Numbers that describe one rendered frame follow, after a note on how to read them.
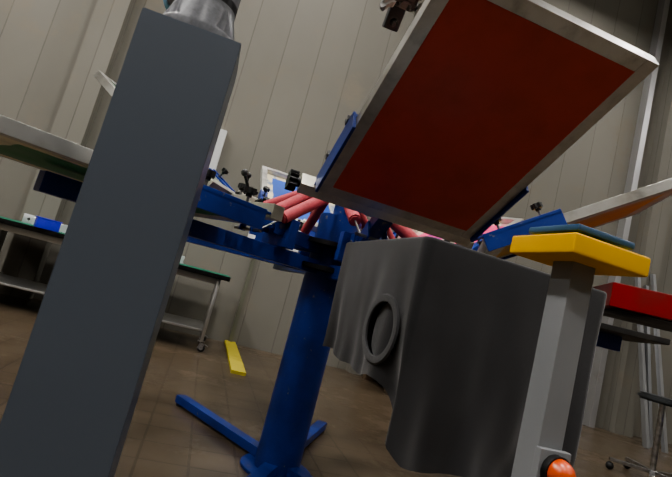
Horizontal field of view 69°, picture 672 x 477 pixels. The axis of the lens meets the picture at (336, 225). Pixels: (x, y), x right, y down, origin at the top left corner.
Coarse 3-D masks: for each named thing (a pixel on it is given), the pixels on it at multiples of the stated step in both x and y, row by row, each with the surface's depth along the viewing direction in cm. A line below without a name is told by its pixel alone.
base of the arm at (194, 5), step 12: (180, 0) 94; (192, 0) 92; (204, 0) 93; (216, 0) 94; (228, 0) 96; (168, 12) 92; (180, 12) 91; (192, 12) 91; (204, 12) 92; (216, 12) 93; (228, 12) 96; (192, 24) 90; (204, 24) 91; (216, 24) 93; (228, 24) 96; (228, 36) 95
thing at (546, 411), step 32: (544, 256) 70; (576, 256) 64; (608, 256) 64; (640, 256) 66; (576, 288) 68; (544, 320) 70; (576, 320) 68; (544, 352) 68; (576, 352) 67; (544, 384) 67; (544, 416) 65; (544, 448) 64
